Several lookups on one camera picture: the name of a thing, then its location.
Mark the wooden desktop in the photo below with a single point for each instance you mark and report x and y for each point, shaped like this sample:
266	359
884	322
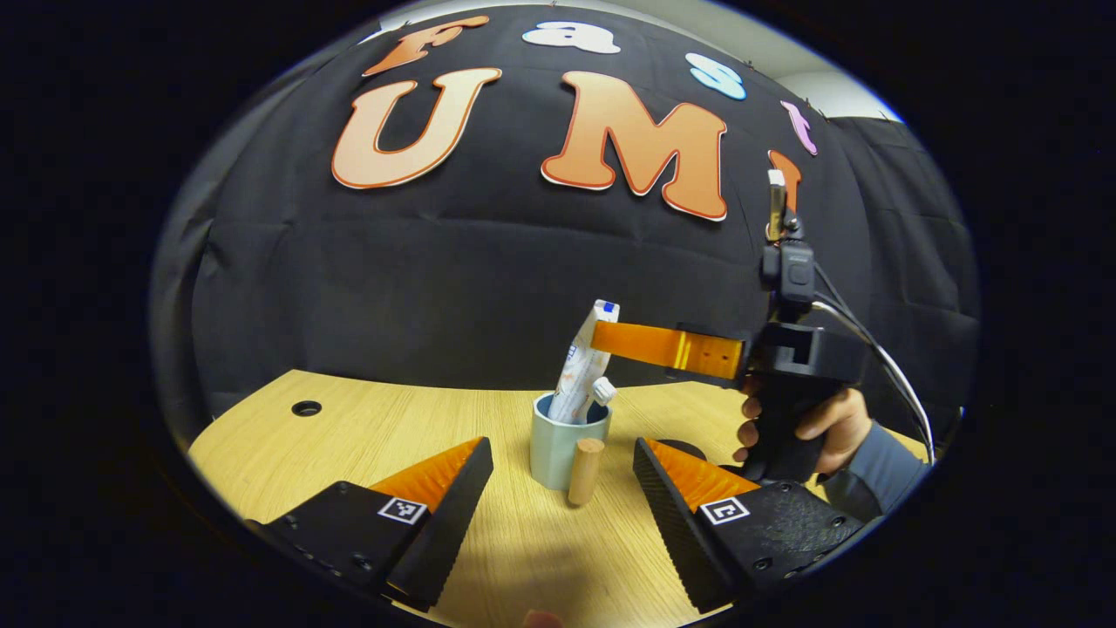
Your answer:
366	436

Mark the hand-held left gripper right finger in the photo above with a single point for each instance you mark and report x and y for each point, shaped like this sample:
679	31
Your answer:
671	532

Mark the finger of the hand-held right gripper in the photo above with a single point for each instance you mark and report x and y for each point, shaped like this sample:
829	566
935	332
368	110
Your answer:
663	344

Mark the dark round coaster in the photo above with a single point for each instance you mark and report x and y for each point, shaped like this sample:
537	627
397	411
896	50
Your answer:
689	450

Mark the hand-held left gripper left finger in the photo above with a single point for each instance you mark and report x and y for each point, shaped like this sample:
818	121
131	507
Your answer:
445	532

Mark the white toothpaste tube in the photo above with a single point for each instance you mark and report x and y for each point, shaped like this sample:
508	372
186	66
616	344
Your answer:
575	375

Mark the black backdrop cloth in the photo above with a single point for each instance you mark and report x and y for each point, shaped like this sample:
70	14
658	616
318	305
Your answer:
436	288

